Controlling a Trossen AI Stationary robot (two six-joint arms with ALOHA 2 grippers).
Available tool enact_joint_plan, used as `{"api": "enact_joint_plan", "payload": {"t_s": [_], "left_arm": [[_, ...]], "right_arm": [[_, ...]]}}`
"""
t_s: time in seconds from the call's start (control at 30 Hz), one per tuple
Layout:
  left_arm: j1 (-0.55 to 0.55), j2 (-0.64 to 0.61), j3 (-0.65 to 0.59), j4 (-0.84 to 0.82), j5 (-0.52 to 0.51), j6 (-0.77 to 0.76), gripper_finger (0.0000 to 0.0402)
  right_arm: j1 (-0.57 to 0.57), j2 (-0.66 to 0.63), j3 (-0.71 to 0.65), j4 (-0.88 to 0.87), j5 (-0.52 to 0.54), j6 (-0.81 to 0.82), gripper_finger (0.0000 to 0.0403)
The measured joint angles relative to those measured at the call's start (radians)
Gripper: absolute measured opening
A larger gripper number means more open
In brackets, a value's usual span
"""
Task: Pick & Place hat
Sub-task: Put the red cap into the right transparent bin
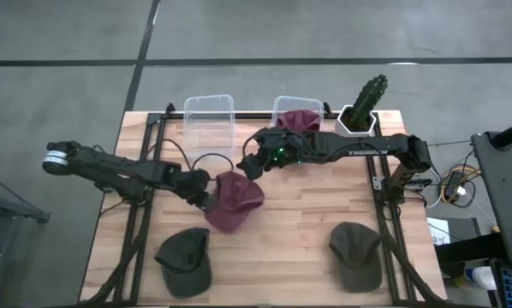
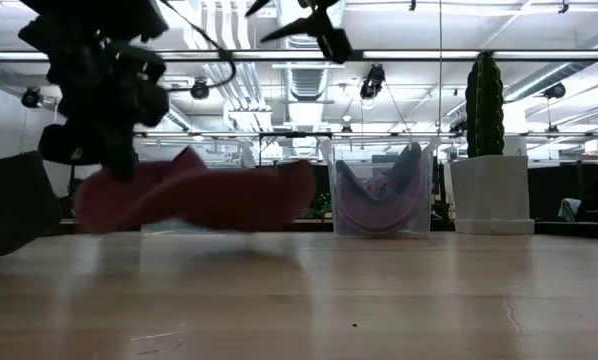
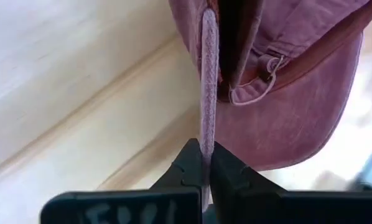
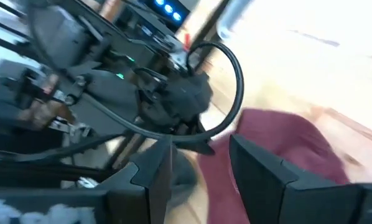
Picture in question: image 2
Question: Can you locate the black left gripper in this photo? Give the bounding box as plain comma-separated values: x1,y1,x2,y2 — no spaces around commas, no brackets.
37,42,171,182

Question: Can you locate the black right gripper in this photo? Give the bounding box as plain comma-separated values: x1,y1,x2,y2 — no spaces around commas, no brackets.
245,0,354,64

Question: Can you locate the black ceiling spotlight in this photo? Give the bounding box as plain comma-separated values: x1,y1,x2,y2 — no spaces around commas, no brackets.
20,85,44,110
543,82,568,100
359,63,387,100
189,78,211,101

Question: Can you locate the dark green baseball cap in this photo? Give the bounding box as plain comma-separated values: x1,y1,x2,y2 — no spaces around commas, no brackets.
0,149,64,264

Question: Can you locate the small green plant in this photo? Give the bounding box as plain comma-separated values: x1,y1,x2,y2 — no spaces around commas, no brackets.
316,192,333,219

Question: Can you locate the green cactus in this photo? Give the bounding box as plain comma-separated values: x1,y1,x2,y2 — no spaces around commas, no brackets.
465,49,506,159

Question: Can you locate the white hexagonal plant pot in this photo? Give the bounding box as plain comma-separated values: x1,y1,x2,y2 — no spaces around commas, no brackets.
448,154,536,236

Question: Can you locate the black cable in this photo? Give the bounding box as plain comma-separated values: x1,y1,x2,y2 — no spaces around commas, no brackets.
157,0,239,94

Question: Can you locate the silver ventilation duct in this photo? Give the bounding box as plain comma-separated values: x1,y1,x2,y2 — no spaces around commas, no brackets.
278,62,341,104

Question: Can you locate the black horizontal rail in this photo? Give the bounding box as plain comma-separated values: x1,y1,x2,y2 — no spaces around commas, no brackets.
133,130,598,140

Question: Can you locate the thin hanging cable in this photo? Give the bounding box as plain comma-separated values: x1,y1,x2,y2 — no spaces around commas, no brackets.
437,0,443,137

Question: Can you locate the black aluminium table frame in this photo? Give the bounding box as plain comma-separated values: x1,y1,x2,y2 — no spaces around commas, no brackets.
43,218,598,240

